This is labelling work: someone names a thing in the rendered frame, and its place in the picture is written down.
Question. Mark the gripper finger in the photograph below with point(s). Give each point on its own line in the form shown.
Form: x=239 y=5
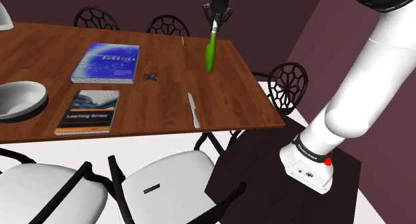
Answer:
x=226 y=16
x=209 y=12

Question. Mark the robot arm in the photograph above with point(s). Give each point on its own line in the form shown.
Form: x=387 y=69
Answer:
x=364 y=83

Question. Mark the black web back chair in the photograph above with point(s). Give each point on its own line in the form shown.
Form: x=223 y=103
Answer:
x=287 y=86
x=167 y=25
x=96 y=19

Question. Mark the black star shaped object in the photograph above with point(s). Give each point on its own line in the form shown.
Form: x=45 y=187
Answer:
x=150 y=76

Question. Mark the silver table knife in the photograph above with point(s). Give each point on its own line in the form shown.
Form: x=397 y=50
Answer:
x=193 y=109

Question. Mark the wooden table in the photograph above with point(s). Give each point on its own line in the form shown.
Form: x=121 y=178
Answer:
x=162 y=100

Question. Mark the blue book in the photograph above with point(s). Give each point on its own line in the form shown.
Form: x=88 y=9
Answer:
x=107 y=62

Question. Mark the dark book with orange stripe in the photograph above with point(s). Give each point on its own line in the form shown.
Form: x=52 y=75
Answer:
x=89 y=114

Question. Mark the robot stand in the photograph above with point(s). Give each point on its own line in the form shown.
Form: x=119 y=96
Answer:
x=260 y=184

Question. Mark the white rounded object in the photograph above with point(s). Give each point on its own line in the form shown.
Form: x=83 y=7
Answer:
x=4 y=20

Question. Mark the white bowl with dark outside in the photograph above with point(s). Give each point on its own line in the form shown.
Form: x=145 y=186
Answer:
x=19 y=98

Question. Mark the white seat black frame chair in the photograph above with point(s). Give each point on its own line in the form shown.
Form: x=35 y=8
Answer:
x=42 y=194
x=172 y=184

